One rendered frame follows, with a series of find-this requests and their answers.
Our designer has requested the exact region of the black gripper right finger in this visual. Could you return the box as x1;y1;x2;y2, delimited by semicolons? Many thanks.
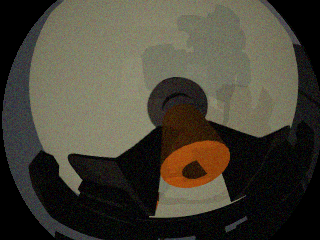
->
208;120;291;203

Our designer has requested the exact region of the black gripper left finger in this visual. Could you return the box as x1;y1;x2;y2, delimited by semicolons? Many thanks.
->
68;125;163;216

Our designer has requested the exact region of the orange knob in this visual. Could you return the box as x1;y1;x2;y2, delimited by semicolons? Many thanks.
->
160;104;231;188

